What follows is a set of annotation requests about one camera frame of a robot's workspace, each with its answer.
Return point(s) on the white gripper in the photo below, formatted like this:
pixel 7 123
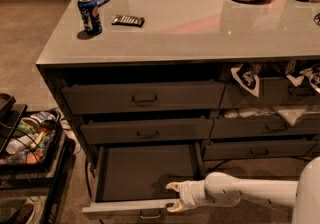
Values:
pixel 190 194

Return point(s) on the grey drawer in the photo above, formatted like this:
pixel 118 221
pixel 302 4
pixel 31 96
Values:
pixel 273 91
pixel 257 149
pixel 132 180
pixel 141 97
pixel 263 126
pixel 146 130

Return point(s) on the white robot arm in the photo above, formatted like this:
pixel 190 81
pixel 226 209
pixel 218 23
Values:
pixel 222 190

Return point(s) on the grey drawer cabinet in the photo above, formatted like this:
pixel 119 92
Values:
pixel 180 41

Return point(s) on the clear plastic bags in drawer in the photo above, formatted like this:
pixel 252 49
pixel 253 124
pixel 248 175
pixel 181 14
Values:
pixel 291 114

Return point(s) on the black cart rack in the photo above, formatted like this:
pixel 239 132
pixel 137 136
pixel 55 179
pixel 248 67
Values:
pixel 32 196

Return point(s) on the black tray of snacks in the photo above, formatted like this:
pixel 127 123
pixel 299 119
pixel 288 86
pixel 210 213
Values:
pixel 30 141

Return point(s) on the dark snack bar wrapper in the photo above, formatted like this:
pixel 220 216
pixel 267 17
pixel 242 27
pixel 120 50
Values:
pixel 127 20

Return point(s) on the blue pepsi can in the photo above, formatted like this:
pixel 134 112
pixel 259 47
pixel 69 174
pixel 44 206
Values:
pixel 89 10

